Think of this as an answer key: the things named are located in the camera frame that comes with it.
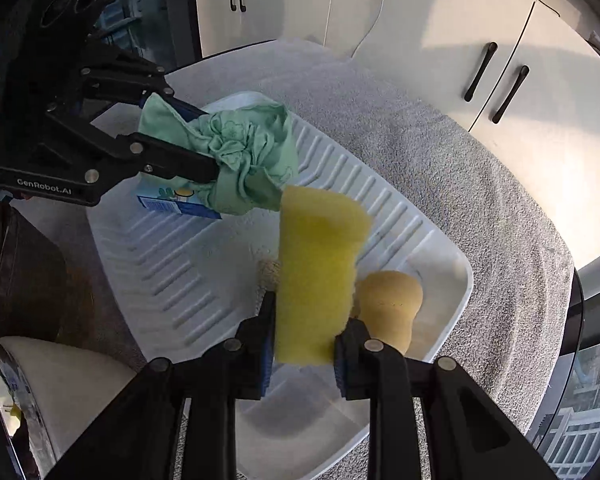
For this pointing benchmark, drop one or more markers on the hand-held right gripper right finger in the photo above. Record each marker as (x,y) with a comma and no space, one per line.
(341,367)

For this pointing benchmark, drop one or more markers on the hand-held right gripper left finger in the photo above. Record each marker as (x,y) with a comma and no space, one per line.
(267,360)

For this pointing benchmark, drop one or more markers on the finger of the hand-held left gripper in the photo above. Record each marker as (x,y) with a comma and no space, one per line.
(180,162)
(182,106)

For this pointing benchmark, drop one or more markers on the blue tissue packet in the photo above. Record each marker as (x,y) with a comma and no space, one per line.
(165,201)

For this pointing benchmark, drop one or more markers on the green fabric scrunchie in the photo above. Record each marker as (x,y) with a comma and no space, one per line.
(250,160)

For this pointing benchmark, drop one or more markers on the tan gourd-shaped makeup sponge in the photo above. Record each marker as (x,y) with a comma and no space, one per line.
(387,305)

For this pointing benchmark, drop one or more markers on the white ribbed plastic tray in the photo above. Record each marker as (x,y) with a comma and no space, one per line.
(180,270)

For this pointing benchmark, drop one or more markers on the yellow square sponge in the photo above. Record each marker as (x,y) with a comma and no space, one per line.
(315,260)

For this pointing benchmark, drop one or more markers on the white mug with chrome lid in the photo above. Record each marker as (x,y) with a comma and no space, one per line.
(70,385)

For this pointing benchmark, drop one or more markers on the grey fluffy towel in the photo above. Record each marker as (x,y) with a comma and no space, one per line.
(480,200)

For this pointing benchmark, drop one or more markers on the high-rise buildings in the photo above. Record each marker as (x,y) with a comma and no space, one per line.
(585,420)

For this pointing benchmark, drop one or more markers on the white cabinet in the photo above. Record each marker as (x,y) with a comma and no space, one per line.
(430,35)

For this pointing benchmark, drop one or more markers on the black window frame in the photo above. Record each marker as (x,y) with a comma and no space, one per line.
(182,10)

